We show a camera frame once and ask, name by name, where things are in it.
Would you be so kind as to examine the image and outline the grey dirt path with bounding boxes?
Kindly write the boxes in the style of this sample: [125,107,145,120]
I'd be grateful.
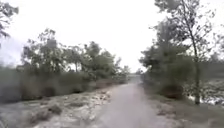
[87,77,178,128]

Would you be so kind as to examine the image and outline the row of trees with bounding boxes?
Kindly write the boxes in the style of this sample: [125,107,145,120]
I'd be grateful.
[19,28,132,85]

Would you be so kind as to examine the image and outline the dense green bushes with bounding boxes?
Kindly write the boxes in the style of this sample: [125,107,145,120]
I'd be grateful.
[138,19,198,100]

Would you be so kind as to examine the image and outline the sandy verge with grass tufts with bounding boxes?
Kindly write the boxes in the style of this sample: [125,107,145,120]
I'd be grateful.
[0,85,113,128]

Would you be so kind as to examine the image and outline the tall dry grass strip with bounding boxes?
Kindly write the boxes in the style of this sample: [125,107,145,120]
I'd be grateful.
[0,66,116,104]

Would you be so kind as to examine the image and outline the tall thin tree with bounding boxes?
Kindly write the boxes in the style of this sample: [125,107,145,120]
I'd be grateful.
[153,0,218,106]

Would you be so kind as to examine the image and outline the tree branches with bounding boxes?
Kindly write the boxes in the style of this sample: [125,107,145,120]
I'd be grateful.
[0,1,20,39]

